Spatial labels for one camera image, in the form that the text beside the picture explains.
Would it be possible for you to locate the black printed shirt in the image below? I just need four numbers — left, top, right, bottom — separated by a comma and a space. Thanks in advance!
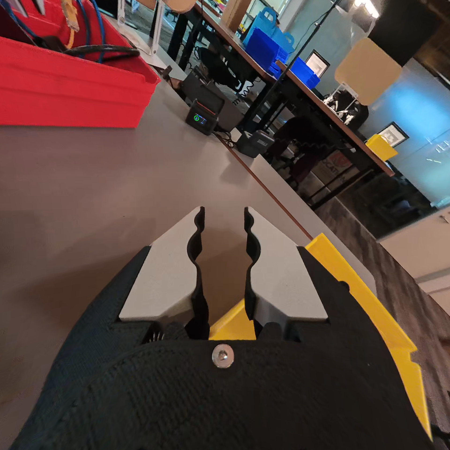
323, 90, 370, 126

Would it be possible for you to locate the red plastic bin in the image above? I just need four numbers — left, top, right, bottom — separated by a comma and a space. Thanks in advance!
0, 0, 161, 128

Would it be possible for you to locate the yellow ethernet cable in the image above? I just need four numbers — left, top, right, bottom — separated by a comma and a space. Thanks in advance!
60, 0, 79, 50

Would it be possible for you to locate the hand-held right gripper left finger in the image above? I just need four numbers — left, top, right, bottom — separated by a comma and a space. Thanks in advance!
118, 206, 211, 326

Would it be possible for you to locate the blue ethernet cable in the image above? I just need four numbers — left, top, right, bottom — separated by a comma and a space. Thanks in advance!
0, 0, 107, 64

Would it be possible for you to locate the brown work table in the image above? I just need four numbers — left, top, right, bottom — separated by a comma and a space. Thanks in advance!
195, 0, 396, 211

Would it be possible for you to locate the large yellow plastic bin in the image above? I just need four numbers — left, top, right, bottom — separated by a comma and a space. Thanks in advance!
208, 233, 433, 442

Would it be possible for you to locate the black framed picture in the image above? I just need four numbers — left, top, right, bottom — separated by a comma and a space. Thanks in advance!
305, 50, 330, 78
378, 122, 409, 147

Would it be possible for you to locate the small yellow bin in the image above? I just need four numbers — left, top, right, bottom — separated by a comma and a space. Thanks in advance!
365, 134, 398, 161

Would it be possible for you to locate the black portable power station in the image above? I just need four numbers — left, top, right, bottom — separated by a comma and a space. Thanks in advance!
181, 68, 245, 136

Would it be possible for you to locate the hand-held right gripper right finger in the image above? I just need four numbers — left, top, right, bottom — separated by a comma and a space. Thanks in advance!
243, 206, 330, 328

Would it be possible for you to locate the tan rounded board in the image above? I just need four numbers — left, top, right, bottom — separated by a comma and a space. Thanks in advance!
334, 37, 402, 106

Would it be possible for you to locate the stack of blue bins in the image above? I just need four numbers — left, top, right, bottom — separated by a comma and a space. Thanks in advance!
243, 7, 321, 89

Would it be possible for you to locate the black battery charger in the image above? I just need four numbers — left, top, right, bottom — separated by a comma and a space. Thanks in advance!
236, 129, 275, 159

